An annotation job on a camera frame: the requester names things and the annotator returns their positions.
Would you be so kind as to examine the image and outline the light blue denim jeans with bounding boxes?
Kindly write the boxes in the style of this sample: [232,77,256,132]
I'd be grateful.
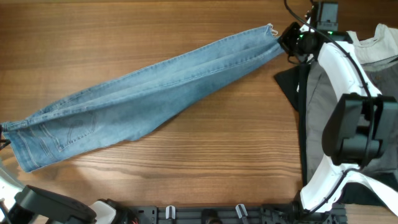
[1,24,282,172]

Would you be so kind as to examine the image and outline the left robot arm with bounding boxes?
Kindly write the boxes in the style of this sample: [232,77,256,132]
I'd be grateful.
[1,121,141,223]

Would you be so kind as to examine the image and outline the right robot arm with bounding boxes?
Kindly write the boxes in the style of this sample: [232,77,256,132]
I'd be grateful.
[278,1,397,222]

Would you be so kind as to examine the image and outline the black garment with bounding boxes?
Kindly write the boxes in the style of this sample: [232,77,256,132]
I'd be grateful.
[274,64,311,186]

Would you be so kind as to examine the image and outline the white cloth garment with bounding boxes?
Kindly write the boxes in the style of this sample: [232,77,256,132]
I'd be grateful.
[348,24,397,64]

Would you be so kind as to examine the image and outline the grey garment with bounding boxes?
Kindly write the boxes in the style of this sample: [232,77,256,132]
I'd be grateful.
[305,56,397,189]

